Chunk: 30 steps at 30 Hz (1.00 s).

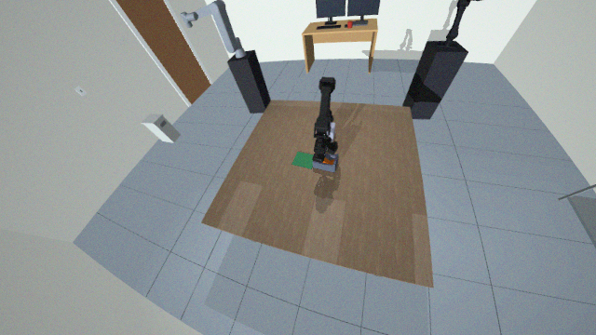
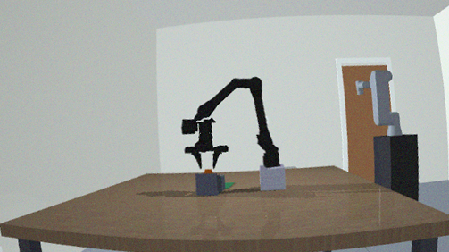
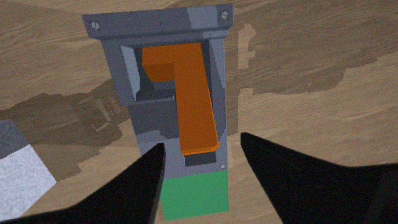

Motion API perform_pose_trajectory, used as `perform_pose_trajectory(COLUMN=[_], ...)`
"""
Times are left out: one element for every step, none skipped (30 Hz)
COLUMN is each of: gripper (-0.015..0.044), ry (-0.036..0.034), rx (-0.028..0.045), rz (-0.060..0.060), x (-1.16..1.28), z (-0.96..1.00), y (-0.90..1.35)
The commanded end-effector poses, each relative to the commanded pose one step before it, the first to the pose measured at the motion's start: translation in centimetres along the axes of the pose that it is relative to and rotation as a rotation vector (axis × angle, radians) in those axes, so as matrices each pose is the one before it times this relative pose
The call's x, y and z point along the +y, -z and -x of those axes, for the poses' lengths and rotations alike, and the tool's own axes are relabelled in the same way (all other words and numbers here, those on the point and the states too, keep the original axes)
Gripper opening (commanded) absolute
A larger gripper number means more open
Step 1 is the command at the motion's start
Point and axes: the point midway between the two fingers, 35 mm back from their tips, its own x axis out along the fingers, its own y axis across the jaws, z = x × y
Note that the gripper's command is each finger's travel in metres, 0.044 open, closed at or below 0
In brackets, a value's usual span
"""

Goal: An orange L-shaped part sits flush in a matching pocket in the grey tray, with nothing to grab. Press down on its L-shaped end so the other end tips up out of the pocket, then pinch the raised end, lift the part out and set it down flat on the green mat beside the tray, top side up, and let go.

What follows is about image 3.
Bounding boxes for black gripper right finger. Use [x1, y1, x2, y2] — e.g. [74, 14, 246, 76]
[240, 132, 398, 224]

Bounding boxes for orange l-shaped part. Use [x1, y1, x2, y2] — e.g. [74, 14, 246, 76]
[142, 42, 219, 155]

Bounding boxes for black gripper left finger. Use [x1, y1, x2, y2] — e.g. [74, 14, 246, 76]
[0, 143, 166, 224]

